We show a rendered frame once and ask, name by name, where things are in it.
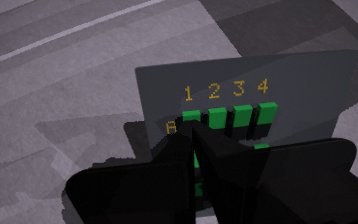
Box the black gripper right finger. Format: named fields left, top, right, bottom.
left=190, top=120, right=357, bottom=224

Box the dark grey switch panel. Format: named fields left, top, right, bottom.
left=134, top=49, right=358, bottom=160

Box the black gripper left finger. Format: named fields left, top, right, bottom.
left=65, top=120, right=196, bottom=224

